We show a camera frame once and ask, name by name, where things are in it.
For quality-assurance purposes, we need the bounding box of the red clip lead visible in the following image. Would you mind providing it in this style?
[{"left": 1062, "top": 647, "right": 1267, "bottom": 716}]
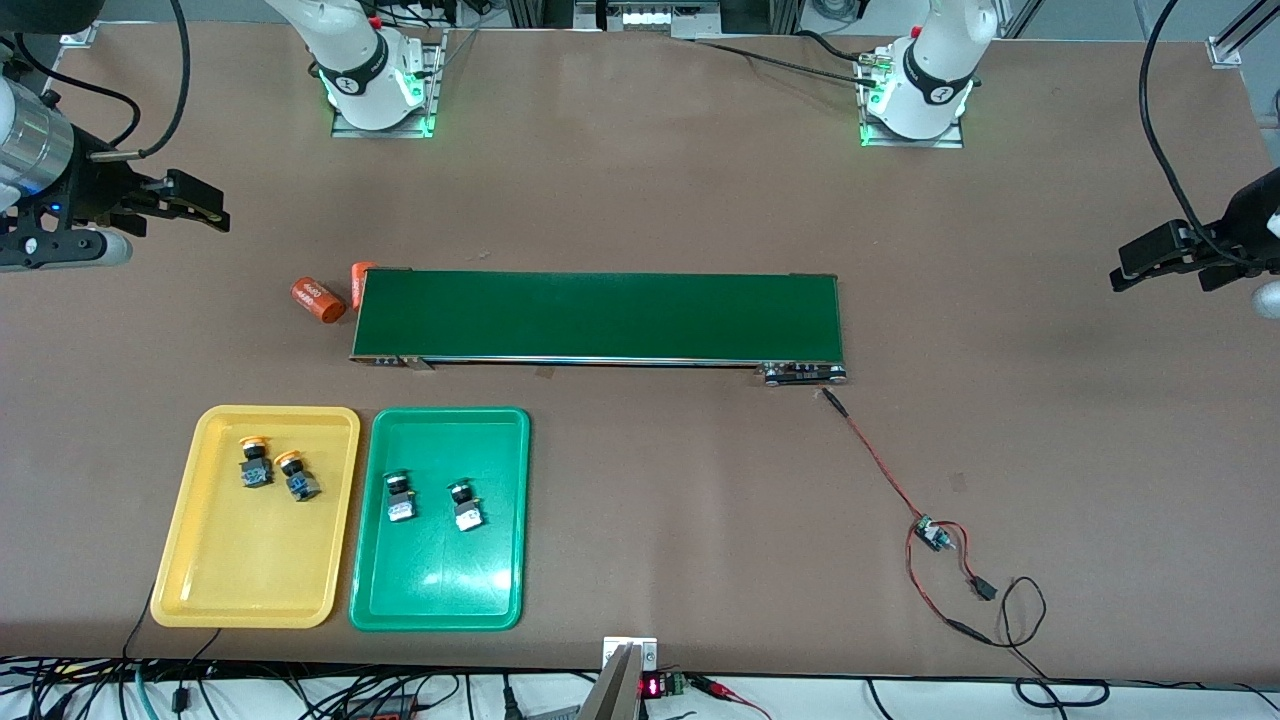
[{"left": 690, "top": 675, "right": 773, "bottom": 720}]

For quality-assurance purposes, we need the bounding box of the silver camera mount bracket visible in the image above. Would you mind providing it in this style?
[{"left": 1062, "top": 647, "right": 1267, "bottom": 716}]
[{"left": 578, "top": 635, "right": 661, "bottom": 720}]

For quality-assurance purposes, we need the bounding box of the green conveyor belt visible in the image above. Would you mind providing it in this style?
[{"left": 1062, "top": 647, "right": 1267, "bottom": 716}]
[{"left": 350, "top": 267, "right": 849, "bottom": 388}]

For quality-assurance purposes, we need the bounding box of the aluminium frame rack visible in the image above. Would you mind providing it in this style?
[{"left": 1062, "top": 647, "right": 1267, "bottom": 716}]
[{"left": 505, "top": 0, "right": 811, "bottom": 41}]

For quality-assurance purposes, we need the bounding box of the green plastic tray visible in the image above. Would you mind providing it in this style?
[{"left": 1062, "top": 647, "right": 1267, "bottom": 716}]
[{"left": 348, "top": 406, "right": 532, "bottom": 633}]

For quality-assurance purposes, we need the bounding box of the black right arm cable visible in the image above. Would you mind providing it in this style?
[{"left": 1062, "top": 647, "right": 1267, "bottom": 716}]
[{"left": 0, "top": 0, "right": 193, "bottom": 161}]

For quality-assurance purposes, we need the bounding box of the short red wire pair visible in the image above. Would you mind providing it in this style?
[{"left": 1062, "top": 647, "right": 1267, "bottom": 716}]
[{"left": 940, "top": 520, "right": 986, "bottom": 586}]

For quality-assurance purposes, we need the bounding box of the red conveyor power cable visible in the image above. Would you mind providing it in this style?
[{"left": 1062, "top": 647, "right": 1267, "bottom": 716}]
[{"left": 820, "top": 388, "right": 929, "bottom": 526}]

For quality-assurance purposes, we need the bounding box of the long red wire pair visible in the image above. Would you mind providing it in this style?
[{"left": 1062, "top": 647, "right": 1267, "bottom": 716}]
[{"left": 905, "top": 525, "right": 996, "bottom": 646}]

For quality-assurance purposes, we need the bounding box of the thin black looped cable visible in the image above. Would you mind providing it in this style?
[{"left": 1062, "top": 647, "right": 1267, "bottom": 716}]
[{"left": 995, "top": 575, "right": 1111, "bottom": 709}]

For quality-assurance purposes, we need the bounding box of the teal cable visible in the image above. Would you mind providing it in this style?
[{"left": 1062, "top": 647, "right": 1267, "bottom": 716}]
[{"left": 128, "top": 662, "right": 161, "bottom": 720}]

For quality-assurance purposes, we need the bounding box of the green-capped push button switch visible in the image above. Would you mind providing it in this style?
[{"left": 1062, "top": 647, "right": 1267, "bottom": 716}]
[
  {"left": 447, "top": 481, "right": 487, "bottom": 533},
  {"left": 384, "top": 468, "right": 421, "bottom": 525}
]

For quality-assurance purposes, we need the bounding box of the thin black cable with plug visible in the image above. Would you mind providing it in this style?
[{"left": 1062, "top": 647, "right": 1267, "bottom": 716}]
[{"left": 172, "top": 628, "right": 223, "bottom": 713}]

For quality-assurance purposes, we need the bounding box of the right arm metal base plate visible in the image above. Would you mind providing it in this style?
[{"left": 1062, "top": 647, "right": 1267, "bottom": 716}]
[{"left": 332, "top": 28, "right": 443, "bottom": 139}]

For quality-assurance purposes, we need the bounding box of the black cable across table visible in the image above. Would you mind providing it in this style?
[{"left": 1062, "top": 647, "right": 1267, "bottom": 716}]
[{"left": 690, "top": 30, "right": 886, "bottom": 89}]

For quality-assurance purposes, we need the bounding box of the black cable tangle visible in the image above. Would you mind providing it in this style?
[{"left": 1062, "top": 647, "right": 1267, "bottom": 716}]
[{"left": 0, "top": 655, "right": 601, "bottom": 720}]

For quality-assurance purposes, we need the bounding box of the yellow plastic tray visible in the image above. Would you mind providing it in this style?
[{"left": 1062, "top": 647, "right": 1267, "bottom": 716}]
[{"left": 150, "top": 404, "right": 362, "bottom": 630}]

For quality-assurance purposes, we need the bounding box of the yellow-capped push button switch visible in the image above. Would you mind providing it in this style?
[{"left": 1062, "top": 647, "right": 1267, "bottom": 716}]
[
  {"left": 274, "top": 450, "right": 321, "bottom": 503},
  {"left": 238, "top": 436, "right": 277, "bottom": 491}
]

